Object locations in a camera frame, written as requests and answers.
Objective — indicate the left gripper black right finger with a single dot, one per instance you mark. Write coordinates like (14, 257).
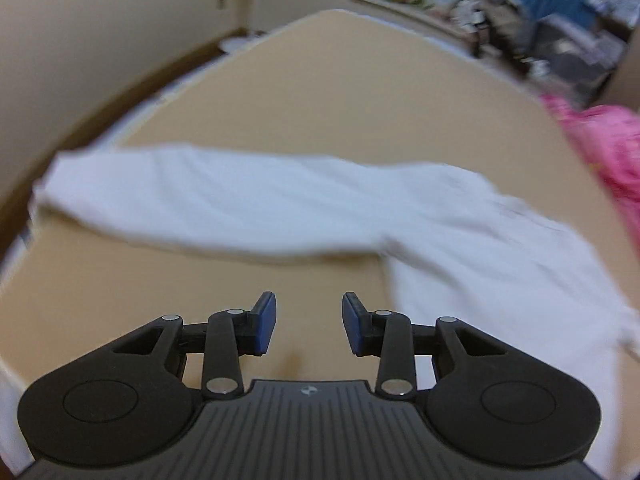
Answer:
(394, 340)

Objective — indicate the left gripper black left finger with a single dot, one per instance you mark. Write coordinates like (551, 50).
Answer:
(224, 338)

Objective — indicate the white shirt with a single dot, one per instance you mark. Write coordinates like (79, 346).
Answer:
(451, 243)

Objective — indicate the beige bed mattress cover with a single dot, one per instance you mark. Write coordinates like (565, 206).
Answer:
(333, 84)

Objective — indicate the pink quilt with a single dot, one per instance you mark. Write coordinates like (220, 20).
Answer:
(606, 138)

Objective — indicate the clear plastic storage bin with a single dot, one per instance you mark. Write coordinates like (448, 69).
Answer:
(568, 60)

